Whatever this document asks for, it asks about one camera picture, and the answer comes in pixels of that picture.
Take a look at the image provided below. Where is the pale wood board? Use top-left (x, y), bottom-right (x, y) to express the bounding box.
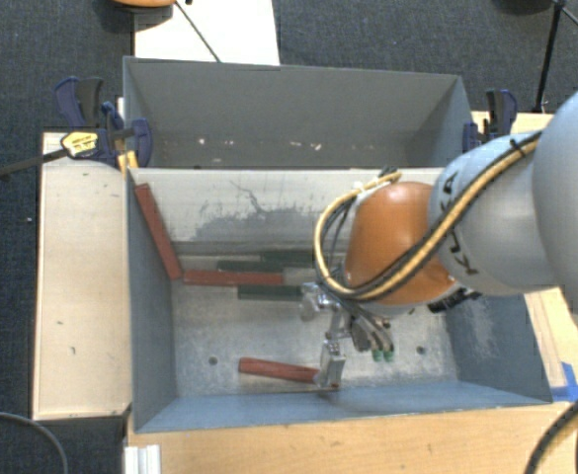
top-left (31, 130), bottom-right (134, 422)

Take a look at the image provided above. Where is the grey metal bin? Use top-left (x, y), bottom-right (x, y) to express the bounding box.
top-left (122, 55), bottom-right (554, 435)

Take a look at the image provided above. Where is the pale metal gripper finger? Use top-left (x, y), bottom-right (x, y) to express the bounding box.
top-left (318, 340), bottom-right (334, 387)
top-left (329, 341), bottom-right (346, 391)

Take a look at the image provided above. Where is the red-brown block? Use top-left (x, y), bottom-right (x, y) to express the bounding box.
top-left (133, 183), bottom-right (184, 282)
top-left (183, 270), bottom-right (287, 287)
top-left (237, 356), bottom-right (322, 386)

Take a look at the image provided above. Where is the dark green flat block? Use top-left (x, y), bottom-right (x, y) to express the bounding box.
top-left (260, 250), bottom-right (316, 268)
top-left (237, 284), bottom-right (304, 301)
top-left (215, 260), bottom-right (287, 275)

